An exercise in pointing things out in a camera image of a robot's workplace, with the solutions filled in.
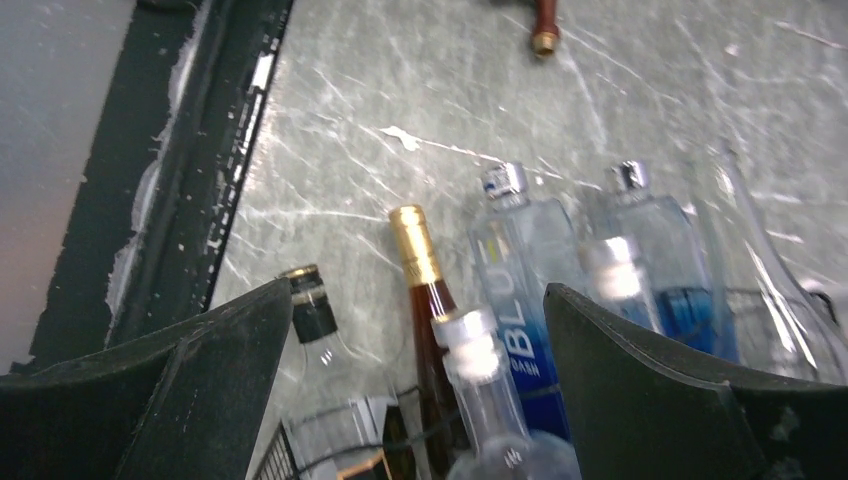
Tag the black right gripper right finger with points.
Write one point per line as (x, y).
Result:
(643, 406)

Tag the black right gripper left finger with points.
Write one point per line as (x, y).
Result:
(185, 402)

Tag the clear bottle dark label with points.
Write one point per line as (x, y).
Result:
(502, 446)

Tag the clear blue bottle upper left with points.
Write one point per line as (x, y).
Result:
(672, 256)

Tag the clear blue bottle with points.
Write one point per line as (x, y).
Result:
(519, 247)
(672, 256)

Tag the clear flat black-capped bottle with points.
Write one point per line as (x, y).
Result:
(326, 354)

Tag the brown gold-capped wine bottle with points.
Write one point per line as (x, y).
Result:
(430, 298)

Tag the clear blue bottle lower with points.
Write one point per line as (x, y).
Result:
(519, 247)

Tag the black wire wine rack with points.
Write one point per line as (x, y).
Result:
(356, 424)

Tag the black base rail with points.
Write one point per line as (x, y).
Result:
(126, 131)

